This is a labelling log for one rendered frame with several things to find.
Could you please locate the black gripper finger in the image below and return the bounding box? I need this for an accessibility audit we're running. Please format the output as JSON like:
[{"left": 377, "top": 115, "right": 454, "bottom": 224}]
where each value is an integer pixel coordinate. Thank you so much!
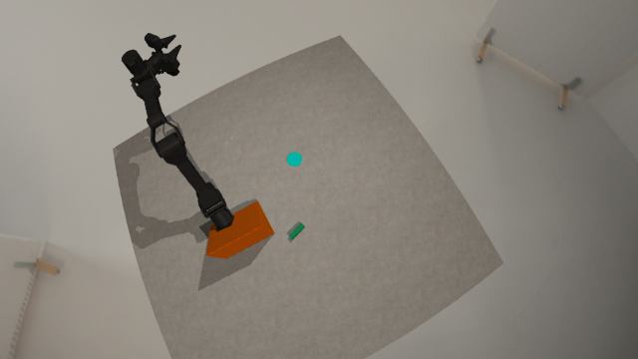
[
  {"left": 169, "top": 45, "right": 181, "bottom": 57},
  {"left": 161, "top": 34, "right": 175, "bottom": 49}
]

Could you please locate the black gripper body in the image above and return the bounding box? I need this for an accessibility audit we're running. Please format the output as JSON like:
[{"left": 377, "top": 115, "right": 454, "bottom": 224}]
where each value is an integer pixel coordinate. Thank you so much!
[{"left": 145, "top": 33, "right": 179, "bottom": 76}]

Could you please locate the green rectangular post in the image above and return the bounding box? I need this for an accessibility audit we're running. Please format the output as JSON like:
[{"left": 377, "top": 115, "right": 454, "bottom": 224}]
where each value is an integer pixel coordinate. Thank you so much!
[{"left": 289, "top": 223, "right": 305, "bottom": 239}]

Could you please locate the teal flat circle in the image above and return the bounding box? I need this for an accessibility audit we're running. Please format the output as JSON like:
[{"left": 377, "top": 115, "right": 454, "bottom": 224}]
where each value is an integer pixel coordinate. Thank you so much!
[{"left": 287, "top": 152, "right": 302, "bottom": 167}]

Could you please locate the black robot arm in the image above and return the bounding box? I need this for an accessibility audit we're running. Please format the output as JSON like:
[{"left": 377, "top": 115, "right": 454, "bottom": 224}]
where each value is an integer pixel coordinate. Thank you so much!
[{"left": 122, "top": 49, "right": 234, "bottom": 232}]

